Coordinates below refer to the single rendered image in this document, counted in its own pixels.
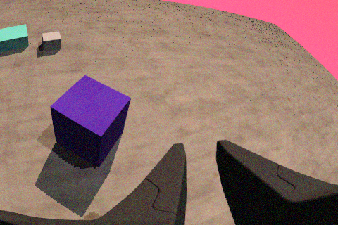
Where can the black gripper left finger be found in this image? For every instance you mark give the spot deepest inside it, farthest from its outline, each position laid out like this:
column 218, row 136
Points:
column 160, row 199

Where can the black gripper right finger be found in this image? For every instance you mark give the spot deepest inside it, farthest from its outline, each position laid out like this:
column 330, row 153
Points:
column 262, row 192

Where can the purple cube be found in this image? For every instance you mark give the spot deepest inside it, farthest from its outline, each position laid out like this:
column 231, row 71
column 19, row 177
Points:
column 89, row 118

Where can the mint green rectangular block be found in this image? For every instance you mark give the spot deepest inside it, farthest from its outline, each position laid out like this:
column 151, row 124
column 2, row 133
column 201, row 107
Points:
column 13, row 38

